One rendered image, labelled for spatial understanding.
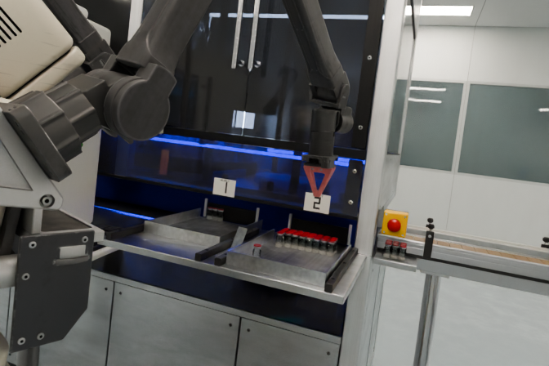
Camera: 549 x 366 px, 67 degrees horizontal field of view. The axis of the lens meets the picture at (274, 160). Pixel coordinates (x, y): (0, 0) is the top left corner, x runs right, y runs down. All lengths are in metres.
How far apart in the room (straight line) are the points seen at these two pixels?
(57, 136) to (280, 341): 1.18
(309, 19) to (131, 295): 1.31
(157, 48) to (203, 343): 1.28
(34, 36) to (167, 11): 0.19
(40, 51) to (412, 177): 5.53
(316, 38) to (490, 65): 5.31
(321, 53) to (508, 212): 5.33
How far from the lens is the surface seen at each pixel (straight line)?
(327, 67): 0.90
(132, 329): 1.83
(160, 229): 1.32
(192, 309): 1.65
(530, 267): 1.51
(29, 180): 0.52
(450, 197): 5.96
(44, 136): 0.48
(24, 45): 0.66
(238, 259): 1.09
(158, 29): 0.58
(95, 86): 0.54
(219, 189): 1.50
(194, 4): 0.61
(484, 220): 6.03
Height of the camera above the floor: 1.21
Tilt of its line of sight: 3 degrees down
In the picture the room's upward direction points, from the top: 7 degrees clockwise
